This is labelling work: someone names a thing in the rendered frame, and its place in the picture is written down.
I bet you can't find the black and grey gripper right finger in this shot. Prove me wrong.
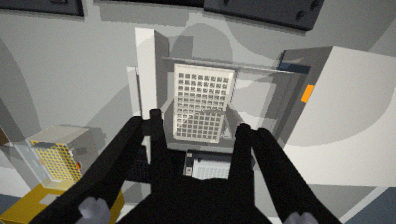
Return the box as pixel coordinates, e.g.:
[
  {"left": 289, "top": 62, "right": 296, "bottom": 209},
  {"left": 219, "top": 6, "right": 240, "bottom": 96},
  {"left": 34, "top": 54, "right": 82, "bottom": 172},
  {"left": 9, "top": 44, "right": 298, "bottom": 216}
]
[{"left": 222, "top": 102, "right": 342, "bottom": 224}]

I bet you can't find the yellow open-top bin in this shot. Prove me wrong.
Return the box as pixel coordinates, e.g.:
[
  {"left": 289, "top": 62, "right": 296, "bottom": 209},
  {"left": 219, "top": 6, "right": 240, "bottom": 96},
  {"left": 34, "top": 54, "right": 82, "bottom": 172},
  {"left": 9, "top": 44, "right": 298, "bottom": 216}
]
[{"left": 0, "top": 184, "right": 125, "bottom": 224}]

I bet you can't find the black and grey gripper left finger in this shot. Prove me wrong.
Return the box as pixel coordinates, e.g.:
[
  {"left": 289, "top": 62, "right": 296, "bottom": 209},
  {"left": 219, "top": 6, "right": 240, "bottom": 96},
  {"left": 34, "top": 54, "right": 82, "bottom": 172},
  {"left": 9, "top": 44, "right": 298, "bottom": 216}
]
[{"left": 28, "top": 96, "right": 186, "bottom": 224}]

